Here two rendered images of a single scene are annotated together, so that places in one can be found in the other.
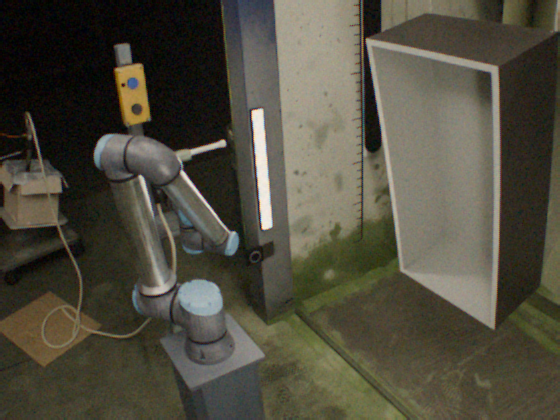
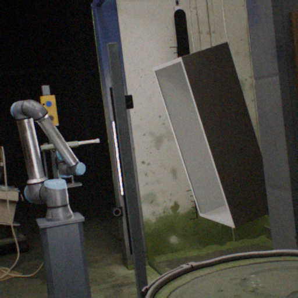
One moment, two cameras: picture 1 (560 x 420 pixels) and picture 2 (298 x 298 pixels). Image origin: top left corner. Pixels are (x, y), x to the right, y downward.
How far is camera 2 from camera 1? 2.53 m
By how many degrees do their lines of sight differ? 29
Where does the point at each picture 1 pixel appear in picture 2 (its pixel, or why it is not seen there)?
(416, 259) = (212, 210)
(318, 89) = (154, 113)
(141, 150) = (28, 103)
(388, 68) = (169, 84)
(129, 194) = (24, 126)
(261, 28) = not seen: hidden behind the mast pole
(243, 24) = (106, 74)
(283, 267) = not seen: hidden behind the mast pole
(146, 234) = (31, 148)
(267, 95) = not seen: hidden behind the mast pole
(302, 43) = (142, 86)
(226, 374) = (60, 223)
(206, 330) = (54, 198)
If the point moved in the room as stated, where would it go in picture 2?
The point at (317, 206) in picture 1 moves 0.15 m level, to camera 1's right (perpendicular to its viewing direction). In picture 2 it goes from (159, 187) to (176, 185)
